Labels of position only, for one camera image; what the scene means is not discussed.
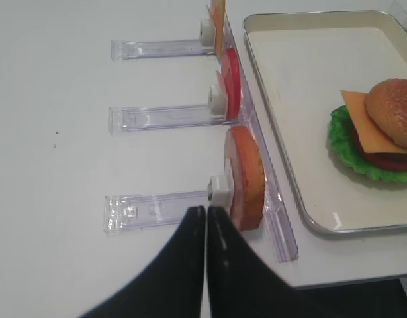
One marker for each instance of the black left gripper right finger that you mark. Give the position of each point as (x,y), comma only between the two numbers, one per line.
(240,284)

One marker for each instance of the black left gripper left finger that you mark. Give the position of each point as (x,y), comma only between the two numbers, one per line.
(171,285)

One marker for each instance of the sesame top bun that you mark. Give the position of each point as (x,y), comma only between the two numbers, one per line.
(386,105)

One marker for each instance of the clear tomato holder track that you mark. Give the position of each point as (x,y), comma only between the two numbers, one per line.
(132,119)

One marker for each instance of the green lettuce in burger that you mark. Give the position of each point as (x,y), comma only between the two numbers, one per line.
(342,137)

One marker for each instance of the red tomato slice in burger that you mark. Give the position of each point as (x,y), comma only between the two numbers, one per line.
(394,166)

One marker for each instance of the orange cheese slice on burger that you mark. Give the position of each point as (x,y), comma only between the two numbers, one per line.
(372,138)

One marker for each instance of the standing red tomato slice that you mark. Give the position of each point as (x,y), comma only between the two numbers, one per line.
(230,78)

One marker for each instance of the brown meat patty in burger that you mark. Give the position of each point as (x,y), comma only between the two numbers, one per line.
(392,157)

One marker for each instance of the clear cheese holder track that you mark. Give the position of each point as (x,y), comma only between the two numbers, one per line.
(124,50)

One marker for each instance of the standing orange cheese slice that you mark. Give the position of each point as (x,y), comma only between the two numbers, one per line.
(217,10)

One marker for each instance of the clear bun holder track left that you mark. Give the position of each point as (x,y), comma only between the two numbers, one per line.
(130,212)

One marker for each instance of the standing bun slice left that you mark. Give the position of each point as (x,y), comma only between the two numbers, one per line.
(241,154)

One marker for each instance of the white rectangular serving tray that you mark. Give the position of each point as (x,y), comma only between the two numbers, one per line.
(303,61)

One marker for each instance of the clear left acrylic rail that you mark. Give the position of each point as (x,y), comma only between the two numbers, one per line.
(275,214)

